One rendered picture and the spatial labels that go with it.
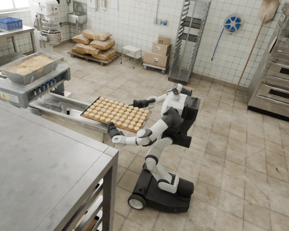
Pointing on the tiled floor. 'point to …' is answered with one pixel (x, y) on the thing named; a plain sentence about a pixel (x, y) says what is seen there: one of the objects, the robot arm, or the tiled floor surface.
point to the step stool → (132, 53)
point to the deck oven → (279, 71)
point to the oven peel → (268, 10)
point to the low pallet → (93, 57)
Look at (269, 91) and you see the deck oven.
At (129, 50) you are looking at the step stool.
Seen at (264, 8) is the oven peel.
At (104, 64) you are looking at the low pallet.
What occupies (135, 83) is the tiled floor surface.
